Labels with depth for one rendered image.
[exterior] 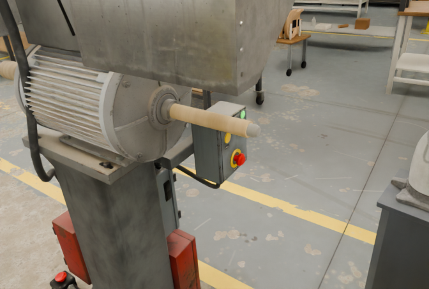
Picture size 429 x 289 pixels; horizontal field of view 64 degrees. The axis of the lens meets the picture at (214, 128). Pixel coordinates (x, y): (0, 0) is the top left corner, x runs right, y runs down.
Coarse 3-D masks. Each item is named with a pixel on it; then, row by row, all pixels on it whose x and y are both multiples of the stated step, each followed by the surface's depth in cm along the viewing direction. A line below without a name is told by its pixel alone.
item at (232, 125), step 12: (180, 108) 70; (192, 108) 69; (180, 120) 71; (192, 120) 68; (204, 120) 67; (216, 120) 65; (228, 120) 64; (240, 120) 63; (228, 132) 65; (240, 132) 63
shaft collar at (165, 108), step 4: (168, 100) 72; (172, 100) 72; (176, 100) 73; (164, 104) 71; (168, 104) 71; (172, 104) 71; (164, 108) 71; (168, 108) 71; (164, 112) 71; (168, 112) 71; (164, 116) 72; (168, 116) 71; (168, 120) 72; (172, 120) 73
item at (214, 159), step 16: (224, 112) 101; (192, 128) 99; (208, 128) 96; (208, 144) 98; (224, 144) 98; (240, 144) 106; (208, 160) 101; (224, 160) 100; (192, 176) 109; (208, 176) 104; (224, 176) 102
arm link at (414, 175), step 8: (424, 136) 117; (424, 144) 116; (416, 152) 119; (424, 152) 115; (416, 160) 118; (424, 160) 115; (416, 168) 119; (424, 168) 115; (416, 176) 119; (424, 176) 116; (416, 184) 120; (424, 184) 117; (424, 192) 118
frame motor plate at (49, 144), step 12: (48, 132) 96; (60, 132) 96; (24, 144) 94; (48, 144) 90; (60, 144) 89; (48, 156) 89; (60, 156) 85; (72, 156) 83; (84, 156) 83; (96, 156) 83; (84, 168) 80; (96, 168) 78; (108, 168) 78; (120, 168) 78; (132, 168) 82; (108, 180) 76
